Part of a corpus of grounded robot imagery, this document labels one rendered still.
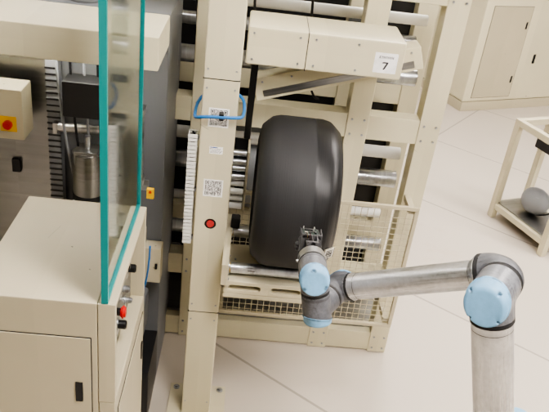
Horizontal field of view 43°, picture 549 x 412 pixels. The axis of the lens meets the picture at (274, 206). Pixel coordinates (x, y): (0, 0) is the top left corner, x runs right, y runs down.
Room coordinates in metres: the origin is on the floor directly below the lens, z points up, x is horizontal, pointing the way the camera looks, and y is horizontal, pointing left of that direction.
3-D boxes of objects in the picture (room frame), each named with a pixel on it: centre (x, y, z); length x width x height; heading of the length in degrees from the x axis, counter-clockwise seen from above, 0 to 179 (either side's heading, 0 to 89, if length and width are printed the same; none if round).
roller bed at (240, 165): (2.81, 0.24, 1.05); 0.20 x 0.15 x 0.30; 94
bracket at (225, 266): (2.43, 0.17, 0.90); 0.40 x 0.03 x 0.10; 4
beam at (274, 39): (2.75, -0.11, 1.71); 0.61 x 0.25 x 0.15; 94
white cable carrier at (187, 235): (2.37, 0.33, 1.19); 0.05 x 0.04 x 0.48; 4
